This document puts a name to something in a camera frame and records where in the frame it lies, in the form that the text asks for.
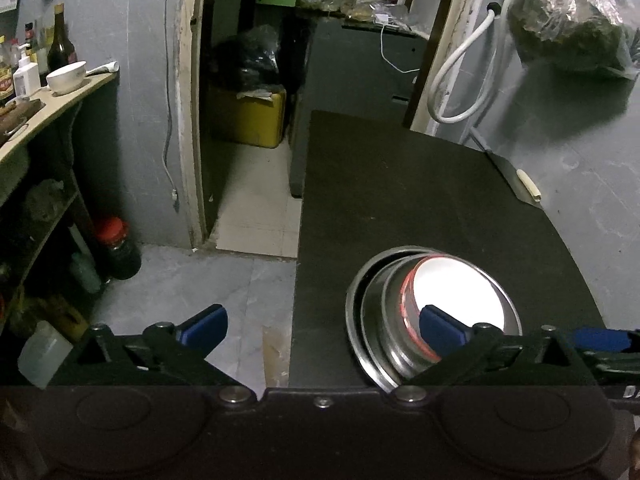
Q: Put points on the wooden shelf unit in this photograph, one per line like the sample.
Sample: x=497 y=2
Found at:
x=50 y=105

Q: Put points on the black plastic bag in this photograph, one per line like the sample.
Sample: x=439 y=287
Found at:
x=245 y=60

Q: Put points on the red capped jar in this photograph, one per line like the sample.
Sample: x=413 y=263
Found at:
x=117 y=255

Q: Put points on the white ceramic bowl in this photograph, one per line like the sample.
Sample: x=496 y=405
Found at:
x=65 y=77

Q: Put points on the dark cabinet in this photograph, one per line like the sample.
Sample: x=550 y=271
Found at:
x=345 y=75

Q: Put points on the white door frame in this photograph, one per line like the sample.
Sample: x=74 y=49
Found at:
x=189 y=110

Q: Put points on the plastic bag of greens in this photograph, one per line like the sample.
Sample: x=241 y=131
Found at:
x=565 y=25

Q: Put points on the large steel bowl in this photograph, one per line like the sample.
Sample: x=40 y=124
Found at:
x=354 y=320

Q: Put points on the white tube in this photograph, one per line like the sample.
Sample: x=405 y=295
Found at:
x=102 y=69

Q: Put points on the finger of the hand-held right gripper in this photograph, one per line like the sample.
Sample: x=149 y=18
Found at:
x=615 y=362
x=600 y=340

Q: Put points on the yellow plastic container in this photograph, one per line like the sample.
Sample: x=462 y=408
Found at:
x=250 y=120

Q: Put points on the steel plate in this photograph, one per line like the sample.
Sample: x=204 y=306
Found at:
x=372 y=330

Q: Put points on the white pump bottle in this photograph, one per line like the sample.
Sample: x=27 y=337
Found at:
x=26 y=80

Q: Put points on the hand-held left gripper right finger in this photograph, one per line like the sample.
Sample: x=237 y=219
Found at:
x=440 y=331

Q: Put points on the white plastic jug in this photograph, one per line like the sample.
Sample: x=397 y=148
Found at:
x=42 y=355

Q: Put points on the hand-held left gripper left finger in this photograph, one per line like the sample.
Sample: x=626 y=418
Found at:
x=207 y=330

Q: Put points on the tall dark glass bottle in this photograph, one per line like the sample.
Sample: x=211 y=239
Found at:
x=60 y=50

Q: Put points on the small steel bowl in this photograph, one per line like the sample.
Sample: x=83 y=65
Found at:
x=392 y=320

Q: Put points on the pale green bottle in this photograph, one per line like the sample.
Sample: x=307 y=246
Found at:
x=85 y=275

